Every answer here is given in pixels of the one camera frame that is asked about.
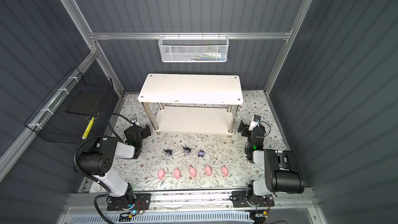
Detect yellow marker in basket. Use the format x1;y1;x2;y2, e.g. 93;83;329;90
81;117;95;140

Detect white wire basket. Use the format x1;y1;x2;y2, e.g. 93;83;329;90
158;36;230;63

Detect markers in white basket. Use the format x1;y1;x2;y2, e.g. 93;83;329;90
186;52;227;62

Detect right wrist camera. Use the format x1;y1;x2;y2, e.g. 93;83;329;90
251;115;261;128

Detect black purple toy figure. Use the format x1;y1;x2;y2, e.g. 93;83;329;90
164;149;173;157
183;147;191;156

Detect pink pig toy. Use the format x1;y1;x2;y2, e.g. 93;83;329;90
221;166;229;177
205;166;212;176
189;167;197;177
174;169;181;179
158;169;165;180

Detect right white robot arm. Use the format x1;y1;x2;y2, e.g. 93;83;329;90
241;127;305;206

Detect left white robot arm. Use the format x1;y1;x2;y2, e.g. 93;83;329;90
73;125;151;211

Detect white two-tier shelf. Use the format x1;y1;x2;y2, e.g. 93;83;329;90
138;74;244;136

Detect black wire basket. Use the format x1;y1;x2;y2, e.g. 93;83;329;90
24;67;114;144

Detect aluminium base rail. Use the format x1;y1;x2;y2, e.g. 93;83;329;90
61;188;319;215

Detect black pad in basket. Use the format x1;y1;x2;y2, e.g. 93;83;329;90
65;91;106;116

